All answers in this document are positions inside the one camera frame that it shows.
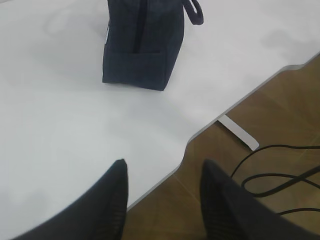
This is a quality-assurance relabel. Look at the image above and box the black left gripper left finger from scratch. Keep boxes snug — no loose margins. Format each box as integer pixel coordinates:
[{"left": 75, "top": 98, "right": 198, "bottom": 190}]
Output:
[{"left": 17, "top": 159, "right": 128, "bottom": 240}]

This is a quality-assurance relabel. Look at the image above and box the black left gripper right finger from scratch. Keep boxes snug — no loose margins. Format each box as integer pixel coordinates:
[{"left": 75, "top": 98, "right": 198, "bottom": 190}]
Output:
[{"left": 200, "top": 159, "right": 320, "bottom": 240}]

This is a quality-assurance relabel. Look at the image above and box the navy blue lunch bag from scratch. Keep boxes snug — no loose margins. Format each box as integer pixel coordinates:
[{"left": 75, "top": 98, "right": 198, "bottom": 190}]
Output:
[{"left": 102, "top": 0, "right": 204, "bottom": 91}]

